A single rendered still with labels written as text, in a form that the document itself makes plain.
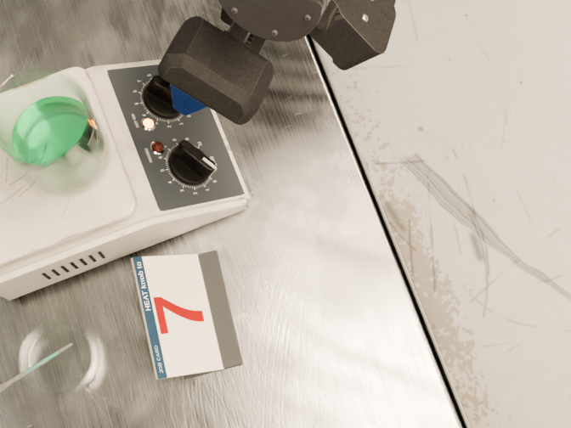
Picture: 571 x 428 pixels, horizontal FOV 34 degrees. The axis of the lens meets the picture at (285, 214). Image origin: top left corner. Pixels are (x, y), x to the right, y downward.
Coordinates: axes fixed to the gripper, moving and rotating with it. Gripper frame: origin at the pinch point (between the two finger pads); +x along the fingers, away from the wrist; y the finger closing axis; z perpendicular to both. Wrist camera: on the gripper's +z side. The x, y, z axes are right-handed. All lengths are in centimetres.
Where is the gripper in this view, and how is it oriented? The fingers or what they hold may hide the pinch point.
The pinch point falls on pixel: (224, 36)
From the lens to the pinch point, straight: 64.6
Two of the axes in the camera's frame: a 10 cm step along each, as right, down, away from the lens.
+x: -4.6, 4.1, 7.9
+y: 3.1, -7.6, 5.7
